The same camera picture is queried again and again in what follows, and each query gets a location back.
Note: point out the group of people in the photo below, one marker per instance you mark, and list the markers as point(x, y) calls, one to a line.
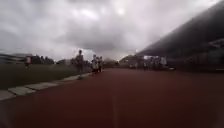
point(151, 62)
point(97, 63)

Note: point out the person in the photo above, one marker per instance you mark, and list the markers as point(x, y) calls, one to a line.
point(79, 62)

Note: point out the red running track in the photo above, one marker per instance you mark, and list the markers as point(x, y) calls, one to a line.
point(133, 100)

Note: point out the row of trees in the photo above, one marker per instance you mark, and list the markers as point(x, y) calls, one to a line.
point(43, 60)

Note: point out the grass field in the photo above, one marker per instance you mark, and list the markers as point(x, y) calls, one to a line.
point(30, 75)

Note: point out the grandstand with slanted roof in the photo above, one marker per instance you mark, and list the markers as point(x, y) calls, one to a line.
point(196, 43)

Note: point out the pale kerb strip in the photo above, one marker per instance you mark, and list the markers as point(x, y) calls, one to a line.
point(23, 89)

